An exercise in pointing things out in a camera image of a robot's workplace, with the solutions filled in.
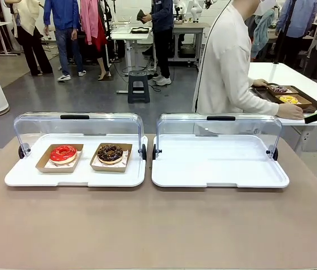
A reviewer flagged yellow sprinkled donut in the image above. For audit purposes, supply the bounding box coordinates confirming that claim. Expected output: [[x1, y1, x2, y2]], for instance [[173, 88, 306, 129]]
[[278, 94, 300, 105], [274, 93, 313, 109]]

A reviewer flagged purple sprinkled donut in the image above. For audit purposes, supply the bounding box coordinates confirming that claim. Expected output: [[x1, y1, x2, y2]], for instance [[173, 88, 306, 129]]
[[269, 85, 289, 94]]

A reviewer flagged dark brown serving tray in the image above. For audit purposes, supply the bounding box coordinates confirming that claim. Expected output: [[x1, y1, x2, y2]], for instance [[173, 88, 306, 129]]
[[252, 82, 317, 114]]

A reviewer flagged person's right forearm cream sleeve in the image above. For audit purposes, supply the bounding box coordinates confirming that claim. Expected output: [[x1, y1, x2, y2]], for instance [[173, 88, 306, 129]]
[[242, 88, 280, 116]]

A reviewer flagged person in light blue shirt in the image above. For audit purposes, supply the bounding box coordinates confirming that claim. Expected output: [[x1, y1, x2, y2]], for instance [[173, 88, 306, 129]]
[[275, 0, 317, 71]]

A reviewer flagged person in cream cardigan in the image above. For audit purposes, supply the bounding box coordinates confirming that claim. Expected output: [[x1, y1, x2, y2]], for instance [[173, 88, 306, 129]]
[[191, 0, 282, 134]]

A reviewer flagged person in dark navy clothes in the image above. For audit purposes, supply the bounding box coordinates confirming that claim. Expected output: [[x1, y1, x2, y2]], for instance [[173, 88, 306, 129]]
[[141, 0, 175, 87]]

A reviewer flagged chocolate sprinkled donut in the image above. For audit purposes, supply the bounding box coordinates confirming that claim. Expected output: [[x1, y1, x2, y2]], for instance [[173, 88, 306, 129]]
[[97, 144, 124, 165]]

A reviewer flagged red glazed donut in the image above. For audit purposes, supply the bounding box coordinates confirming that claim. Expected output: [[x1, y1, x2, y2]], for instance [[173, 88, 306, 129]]
[[49, 145, 78, 165], [35, 143, 84, 174]]

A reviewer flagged person in blue jacket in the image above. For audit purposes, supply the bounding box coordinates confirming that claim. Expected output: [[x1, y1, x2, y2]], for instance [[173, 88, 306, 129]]
[[43, 0, 88, 83]]

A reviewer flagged person in cream top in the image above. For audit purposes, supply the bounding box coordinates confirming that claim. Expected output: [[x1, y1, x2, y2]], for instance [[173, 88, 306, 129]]
[[4, 0, 54, 77]]

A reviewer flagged person's right hand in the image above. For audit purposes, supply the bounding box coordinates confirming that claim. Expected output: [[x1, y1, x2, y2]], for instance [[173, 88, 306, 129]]
[[277, 103, 305, 122]]

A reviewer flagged hanging teal jacket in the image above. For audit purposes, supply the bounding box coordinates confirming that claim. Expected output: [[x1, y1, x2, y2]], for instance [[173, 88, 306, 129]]
[[250, 8, 275, 60]]

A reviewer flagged clear plastic display lid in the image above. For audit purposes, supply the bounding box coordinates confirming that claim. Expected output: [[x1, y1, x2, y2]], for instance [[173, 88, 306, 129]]
[[13, 111, 148, 161], [152, 113, 283, 161]]

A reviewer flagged white display tray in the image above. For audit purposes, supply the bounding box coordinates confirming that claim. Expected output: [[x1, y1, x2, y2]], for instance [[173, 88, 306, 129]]
[[151, 134, 290, 188], [4, 134, 148, 188]]

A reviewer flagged grey-topped background desk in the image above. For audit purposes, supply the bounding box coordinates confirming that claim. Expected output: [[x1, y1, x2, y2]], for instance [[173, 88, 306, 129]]
[[171, 21, 211, 68]]

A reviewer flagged grey plastic step stool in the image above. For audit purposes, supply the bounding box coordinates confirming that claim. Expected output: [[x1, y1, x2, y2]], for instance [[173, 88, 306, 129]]
[[127, 70, 151, 105]]

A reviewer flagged white height-adjustable desk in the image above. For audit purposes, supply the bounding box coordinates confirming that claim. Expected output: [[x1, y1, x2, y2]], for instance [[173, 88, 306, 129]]
[[110, 26, 154, 95]]

